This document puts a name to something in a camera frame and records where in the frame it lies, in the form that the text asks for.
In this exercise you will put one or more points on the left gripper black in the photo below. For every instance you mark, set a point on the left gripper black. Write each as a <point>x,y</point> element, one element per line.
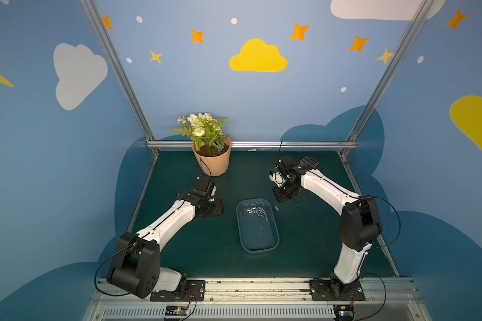
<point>212,206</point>

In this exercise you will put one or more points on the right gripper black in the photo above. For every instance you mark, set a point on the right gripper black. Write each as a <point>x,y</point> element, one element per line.
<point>283,192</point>

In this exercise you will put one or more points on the clear plastic storage box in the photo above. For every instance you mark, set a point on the clear plastic storage box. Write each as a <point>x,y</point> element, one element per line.
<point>257,236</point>

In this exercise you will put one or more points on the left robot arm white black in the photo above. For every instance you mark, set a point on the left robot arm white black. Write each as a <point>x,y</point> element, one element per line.
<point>136,264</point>

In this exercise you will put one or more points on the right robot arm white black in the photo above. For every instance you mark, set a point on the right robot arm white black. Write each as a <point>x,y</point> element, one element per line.
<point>360,221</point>

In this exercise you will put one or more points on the small brown slotted scoop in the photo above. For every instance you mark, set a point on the small brown slotted scoop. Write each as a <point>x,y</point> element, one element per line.
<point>307,163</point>

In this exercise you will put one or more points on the terracotta flower pot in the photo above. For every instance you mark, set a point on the terracotta flower pot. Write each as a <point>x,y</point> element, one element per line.
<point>215,166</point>

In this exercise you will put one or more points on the green table mat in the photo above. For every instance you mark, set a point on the green table mat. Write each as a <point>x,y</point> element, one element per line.
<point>309,244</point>

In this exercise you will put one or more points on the aluminium back crossbar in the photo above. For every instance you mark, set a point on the aluminium back crossbar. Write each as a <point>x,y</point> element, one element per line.
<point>251,144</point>

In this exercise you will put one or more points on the white flowers green plant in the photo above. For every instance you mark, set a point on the white flowers green plant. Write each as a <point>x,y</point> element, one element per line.
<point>205,133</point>

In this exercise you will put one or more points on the left controller board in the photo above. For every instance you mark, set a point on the left controller board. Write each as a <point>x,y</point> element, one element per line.
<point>172,312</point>

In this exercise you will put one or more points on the controller board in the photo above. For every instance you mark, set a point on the controller board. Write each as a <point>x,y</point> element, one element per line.
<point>343,313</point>
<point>172,312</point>

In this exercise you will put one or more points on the right controller board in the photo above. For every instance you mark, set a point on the right controller board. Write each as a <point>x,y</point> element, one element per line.
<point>343,313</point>

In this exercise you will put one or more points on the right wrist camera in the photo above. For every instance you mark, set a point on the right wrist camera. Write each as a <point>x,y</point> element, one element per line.
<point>283,171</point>

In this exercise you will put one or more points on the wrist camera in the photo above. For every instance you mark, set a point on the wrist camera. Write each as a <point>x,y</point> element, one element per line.
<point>283,171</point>
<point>205,187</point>

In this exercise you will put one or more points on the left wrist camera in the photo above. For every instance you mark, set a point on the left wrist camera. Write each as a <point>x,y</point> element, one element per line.
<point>205,187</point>

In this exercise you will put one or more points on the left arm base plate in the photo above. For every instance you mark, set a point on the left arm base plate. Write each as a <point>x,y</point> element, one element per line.
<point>187,289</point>

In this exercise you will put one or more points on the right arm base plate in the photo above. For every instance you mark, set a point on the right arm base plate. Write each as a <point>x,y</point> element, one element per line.
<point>334,290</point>

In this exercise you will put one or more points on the aluminium front rail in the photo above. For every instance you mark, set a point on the aluminium front rail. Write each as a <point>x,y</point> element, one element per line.
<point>266,299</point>

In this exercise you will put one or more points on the right aluminium frame post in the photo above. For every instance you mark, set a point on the right aluminium frame post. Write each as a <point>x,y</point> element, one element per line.
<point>407,40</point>

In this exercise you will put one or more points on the aluminium frame post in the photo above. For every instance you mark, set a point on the aluminium frame post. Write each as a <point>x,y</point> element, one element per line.
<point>407,40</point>
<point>92,12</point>

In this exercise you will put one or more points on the left aluminium frame post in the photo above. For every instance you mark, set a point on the left aluminium frame post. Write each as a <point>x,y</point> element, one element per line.
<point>92,12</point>

